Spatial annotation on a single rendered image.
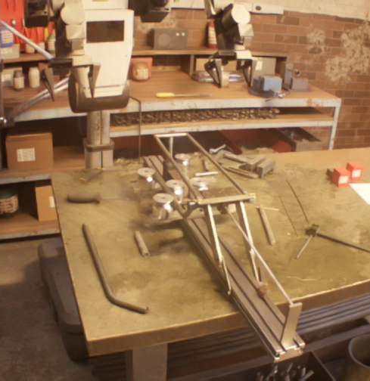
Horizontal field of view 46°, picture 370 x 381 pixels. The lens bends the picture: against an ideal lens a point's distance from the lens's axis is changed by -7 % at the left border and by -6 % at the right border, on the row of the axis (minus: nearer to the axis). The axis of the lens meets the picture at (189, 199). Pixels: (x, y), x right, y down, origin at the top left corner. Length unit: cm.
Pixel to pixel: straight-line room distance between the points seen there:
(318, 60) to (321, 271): 297
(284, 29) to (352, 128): 123
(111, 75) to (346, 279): 107
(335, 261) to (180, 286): 40
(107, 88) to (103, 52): 13
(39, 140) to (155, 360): 174
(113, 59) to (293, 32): 229
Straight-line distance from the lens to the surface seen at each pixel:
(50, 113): 244
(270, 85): 274
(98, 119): 177
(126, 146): 310
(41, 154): 259
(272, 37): 365
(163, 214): 114
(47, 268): 215
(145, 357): 104
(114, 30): 166
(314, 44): 388
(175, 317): 92
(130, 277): 102
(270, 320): 90
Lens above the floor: 150
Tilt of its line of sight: 27 degrees down
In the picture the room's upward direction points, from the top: 4 degrees clockwise
